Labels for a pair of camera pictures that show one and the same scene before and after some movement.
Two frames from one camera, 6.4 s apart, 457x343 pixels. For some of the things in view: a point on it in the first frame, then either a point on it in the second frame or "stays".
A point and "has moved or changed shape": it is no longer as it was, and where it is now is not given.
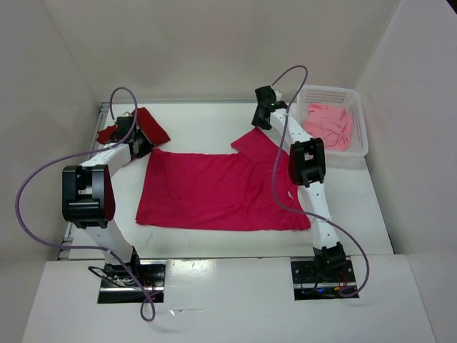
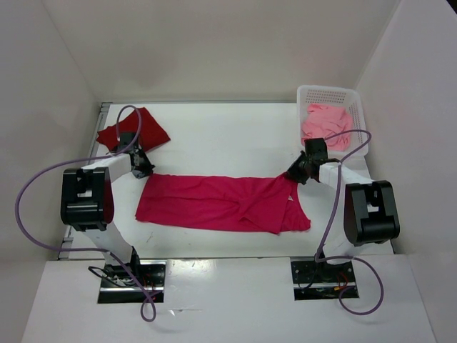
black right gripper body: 258,122 -> 298,169
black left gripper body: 143,144 -> 145,166
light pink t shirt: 332,126 stays
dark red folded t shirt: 145,123 stays
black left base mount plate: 118,286 stays
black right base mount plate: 308,284 stays
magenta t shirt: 250,190 has moved or changed shape
